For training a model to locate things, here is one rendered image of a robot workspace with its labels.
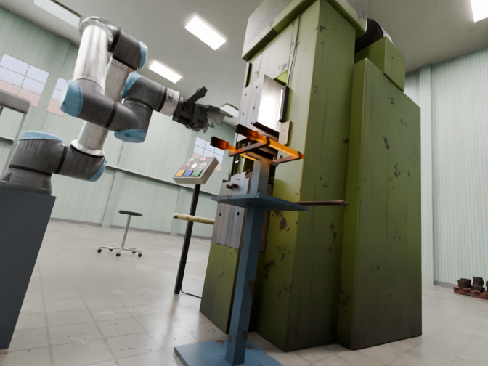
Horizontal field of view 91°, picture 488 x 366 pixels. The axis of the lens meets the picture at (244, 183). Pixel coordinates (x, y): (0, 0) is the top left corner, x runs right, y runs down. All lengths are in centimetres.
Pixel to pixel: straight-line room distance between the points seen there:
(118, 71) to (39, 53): 1124
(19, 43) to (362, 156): 1205
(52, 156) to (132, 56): 58
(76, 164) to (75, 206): 1000
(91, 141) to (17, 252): 54
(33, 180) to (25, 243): 26
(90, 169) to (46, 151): 18
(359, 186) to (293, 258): 68
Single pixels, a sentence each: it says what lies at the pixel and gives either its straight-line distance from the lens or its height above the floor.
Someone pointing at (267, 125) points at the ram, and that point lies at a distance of 185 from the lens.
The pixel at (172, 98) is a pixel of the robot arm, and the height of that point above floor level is 97.
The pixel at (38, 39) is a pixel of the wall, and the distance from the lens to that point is 1276.
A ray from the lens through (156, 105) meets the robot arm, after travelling 88.
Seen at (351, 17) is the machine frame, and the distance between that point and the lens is 241.
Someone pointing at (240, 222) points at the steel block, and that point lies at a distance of 152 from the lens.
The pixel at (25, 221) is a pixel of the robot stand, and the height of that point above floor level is 48.
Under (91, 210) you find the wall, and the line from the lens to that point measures 1145.
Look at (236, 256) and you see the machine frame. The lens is 151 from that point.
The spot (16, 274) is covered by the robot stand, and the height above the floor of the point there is 27.
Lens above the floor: 56
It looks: 12 degrees up
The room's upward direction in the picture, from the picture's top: 9 degrees clockwise
